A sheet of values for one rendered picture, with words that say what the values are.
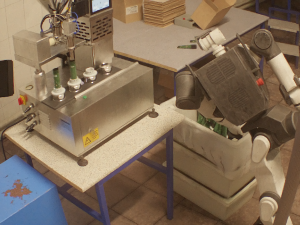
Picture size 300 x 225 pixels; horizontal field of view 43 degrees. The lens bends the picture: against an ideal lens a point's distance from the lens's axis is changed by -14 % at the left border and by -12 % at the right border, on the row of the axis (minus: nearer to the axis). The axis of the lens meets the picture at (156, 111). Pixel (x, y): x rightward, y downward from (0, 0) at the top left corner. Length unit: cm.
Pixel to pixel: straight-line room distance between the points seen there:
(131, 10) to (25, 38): 186
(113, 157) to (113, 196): 92
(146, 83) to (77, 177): 64
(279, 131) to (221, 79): 35
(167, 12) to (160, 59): 73
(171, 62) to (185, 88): 110
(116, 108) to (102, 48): 34
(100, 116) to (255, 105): 76
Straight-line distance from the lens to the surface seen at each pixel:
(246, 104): 173
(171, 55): 306
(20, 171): 234
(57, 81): 198
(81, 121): 197
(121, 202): 291
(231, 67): 168
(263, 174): 198
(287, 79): 182
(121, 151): 211
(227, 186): 251
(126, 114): 219
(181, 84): 189
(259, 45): 176
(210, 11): 347
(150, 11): 366
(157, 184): 303
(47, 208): 222
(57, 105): 199
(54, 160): 211
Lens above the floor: 201
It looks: 32 degrees down
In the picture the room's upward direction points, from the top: 2 degrees counter-clockwise
